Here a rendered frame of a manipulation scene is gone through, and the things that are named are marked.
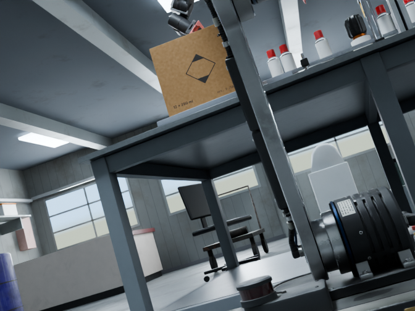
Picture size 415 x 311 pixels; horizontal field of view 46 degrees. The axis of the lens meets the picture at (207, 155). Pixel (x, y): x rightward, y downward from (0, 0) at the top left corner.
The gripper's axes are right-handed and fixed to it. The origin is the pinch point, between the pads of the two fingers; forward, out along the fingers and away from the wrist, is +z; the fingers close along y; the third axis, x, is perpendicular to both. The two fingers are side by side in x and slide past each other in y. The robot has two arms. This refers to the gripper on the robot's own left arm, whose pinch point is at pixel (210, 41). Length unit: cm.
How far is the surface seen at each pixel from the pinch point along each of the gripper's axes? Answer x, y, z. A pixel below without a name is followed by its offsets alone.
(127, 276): 90, -23, 30
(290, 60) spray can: -11.1, 8.0, 30.6
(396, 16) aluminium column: -38, -11, 58
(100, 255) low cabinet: 277, 573, -176
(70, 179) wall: 260, 813, -407
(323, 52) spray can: -20.0, 6.3, 40.5
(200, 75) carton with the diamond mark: 17.3, -26.9, 13.9
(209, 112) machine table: 26.9, -32.2, 25.5
